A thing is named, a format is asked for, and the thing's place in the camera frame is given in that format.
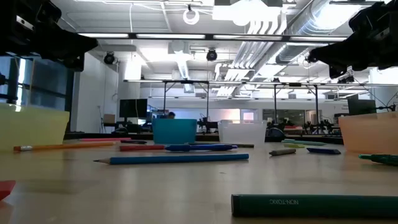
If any blue eraser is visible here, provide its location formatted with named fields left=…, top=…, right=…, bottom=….
left=307, top=147, right=342, bottom=156

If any silver ventilation duct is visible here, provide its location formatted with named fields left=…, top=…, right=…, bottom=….
left=275, top=0, right=354, bottom=65

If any pink pencil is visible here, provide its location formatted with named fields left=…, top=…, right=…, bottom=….
left=79, top=138, right=132, bottom=142

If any black computer monitor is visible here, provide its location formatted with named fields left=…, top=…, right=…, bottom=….
left=347, top=95, right=377, bottom=116
left=119, top=98, right=149, bottom=119

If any teal plastic bin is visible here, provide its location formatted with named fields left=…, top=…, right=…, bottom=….
left=152, top=118, right=198, bottom=144

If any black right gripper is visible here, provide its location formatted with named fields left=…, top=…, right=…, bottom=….
left=306, top=1, right=398, bottom=80

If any gray crayon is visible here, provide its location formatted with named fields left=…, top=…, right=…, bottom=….
left=269, top=148, right=297, bottom=157

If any black beam with light strips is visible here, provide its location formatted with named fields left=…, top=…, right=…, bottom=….
left=77, top=32, right=349, bottom=43

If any black aluminium table frame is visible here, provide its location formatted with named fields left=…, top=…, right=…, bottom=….
left=63, top=132, right=345, bottom=145

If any black metal rig frame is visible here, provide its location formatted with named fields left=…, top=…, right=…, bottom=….
left=161, top=79, right=211, bottom=123
left=272, top=82, right=320, bottom=125

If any blue pen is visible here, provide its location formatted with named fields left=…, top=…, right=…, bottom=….
left=164, top=144, right=239, bottom=152

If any orange pencil with eraser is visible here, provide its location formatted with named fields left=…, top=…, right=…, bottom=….
left=13, top=141, right=116, bottom=152

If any red eraser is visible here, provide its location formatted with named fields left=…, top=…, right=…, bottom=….
left=0, top=180, right=16, bottom=202

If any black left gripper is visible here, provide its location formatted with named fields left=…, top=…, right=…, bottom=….
left=0, top=0, right=99, bottom=72

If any blue pencil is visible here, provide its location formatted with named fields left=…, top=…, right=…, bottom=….
left=93, top=153, right=250, bottom=166

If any green pen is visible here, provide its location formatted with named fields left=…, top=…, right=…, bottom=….
left=358, top=154, right=398, bottom=167

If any orange translucent plastic bin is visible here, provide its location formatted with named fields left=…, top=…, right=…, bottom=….
left=338, top=111, right=398, bottom=156

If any yellow translucent plastic bin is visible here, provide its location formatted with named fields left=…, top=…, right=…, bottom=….
left=0, top=103, right=71, bottom=152

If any white hanging ring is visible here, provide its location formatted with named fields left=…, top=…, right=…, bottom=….
left=182, top=8, right=200, bottom=26

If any light green pencil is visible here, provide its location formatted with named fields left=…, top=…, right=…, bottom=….
left=281, top=139, right=327, bottom=147

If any clear plastic bin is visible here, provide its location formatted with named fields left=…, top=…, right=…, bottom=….
left=217, top=119, right=267, bottom=146

